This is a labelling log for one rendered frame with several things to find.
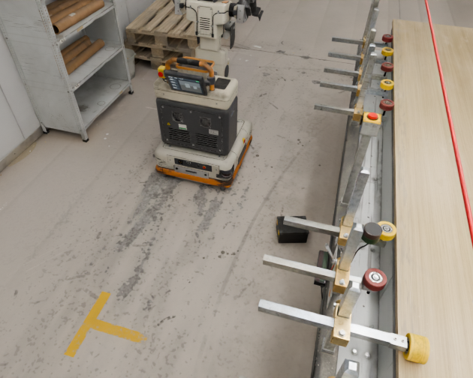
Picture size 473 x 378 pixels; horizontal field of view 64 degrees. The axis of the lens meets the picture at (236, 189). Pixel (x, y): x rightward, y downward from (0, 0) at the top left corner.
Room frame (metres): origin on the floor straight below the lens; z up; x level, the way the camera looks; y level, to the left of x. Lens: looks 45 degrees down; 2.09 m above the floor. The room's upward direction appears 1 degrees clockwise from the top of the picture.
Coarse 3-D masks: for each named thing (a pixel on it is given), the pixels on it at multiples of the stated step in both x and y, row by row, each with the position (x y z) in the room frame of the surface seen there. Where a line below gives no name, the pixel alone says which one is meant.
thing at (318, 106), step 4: (316, 104) 2.06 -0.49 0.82; (320, 104) 2.06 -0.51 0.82; (324, 104) 2.07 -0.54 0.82; (316, 108) 2.05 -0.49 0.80; (320, 108) 2.05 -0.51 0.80; (324, 108) 2.04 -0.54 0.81; (328, 108) 2.03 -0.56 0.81; (332, 108) 2.03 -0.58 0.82; (336, 108) 2.03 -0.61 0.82; (340, 108) 2.03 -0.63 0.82; (344, 108) 2.03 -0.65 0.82; (348, 108) 2.03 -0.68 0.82; (336, 112) 2.02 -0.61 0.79; (340, 112) 2.01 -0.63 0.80; (344, 112) 2.01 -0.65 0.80; (348, 112) 2.00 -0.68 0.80; (352, 112) 1.99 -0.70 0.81; (384, 116) 1.95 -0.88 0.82; (384, 120) 1.94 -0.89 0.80
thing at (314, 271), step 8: (264, 256) 0.87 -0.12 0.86; (272, 256) 0.87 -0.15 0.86; (264, 264) 0.86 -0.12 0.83; (272, 264) 0.85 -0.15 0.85; (280, 264) 0.84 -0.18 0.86; (288, 264) 0.84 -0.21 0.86; (296, 264) 0.84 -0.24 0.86; (304, 264) 0.84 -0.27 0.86; (296, 272) 0.82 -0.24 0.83; (304, 272) 0.82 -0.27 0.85; (312, 272) 0.81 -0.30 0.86; (320, 272) 0.81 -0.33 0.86; (328, 272) 0.81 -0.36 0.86; (360, 280) 0.78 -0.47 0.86
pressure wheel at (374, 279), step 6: (366, 270) 0.79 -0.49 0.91; (372, 270) 0.79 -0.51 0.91; (378, 270) 0.79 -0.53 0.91; (366, 276) 0.77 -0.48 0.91; (372, 276) 0.77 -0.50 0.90; (378, 276) 0.77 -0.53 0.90; (384, 276) 0.77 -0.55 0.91; (366, 282) 0.75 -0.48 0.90; (372, 282) 0.74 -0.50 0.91; (378, 282) 0.74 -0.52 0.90; (384, 282) 0.74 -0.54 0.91; (372, 288) 0.73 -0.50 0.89; (378, 288) 0.72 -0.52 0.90
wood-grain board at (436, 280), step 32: (416, 32) 3.02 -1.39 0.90; (448, 32) 3.04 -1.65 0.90; (416, 64) 2.47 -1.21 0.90; (448, 64) 2.48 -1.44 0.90; (416, 96) 2.05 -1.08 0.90; (448, 96) 2.06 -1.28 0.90; (416, 128) 1.71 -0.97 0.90; (448, 128) 1.72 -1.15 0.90; (416, 160) 1.44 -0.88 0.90; (448, 160) 1.44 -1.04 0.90; (416, 192) 1.22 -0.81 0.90; (448, 192) 1.22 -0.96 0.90; (416, 224) 1.02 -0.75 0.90; (448, 224) 1.03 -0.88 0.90; (416, 256) 0.86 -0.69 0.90; (448, 256) 0.87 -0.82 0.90; (416, 288) 0.73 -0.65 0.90; (448, 288) 0.73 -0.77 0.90; (416, 320) 0.60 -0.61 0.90; (448, 320) 0.61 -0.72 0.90; (448, 352) 0.50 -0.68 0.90
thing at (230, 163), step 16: (240, 128) 2.54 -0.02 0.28; (160, 144) 2.32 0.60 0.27; (240, 144) 2.36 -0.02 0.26; (160, 160) 2.22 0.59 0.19; (208, 160) 2.14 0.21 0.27; (224, 160) 2.13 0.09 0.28; (240, 160) 2.34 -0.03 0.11; (176, 176) 2.18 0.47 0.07; (192, 176) 2.14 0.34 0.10; (208, 176) 2.11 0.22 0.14; (224, 176) 2.08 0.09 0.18
